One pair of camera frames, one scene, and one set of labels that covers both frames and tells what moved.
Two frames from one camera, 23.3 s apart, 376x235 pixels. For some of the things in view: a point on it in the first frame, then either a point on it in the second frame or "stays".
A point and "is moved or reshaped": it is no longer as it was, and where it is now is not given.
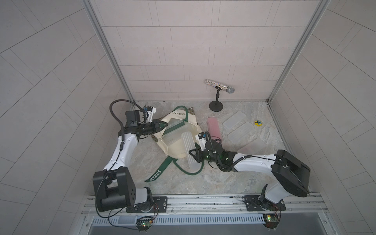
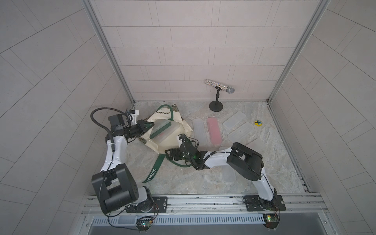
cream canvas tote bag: [169, 140] to [165, 111]
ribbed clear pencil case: [189, 144] is moved or reshaped
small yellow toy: [258, 123] stays
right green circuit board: [271, 220] stays
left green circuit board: [144, 223] stays
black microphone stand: [216, 106] stays
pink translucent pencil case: [213, 128] stays
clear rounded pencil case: [174, 129] to [199, 131]
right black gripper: [198, 156] to [176, 156]
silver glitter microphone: [229, 89] stays
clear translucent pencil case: [234, 120] stays
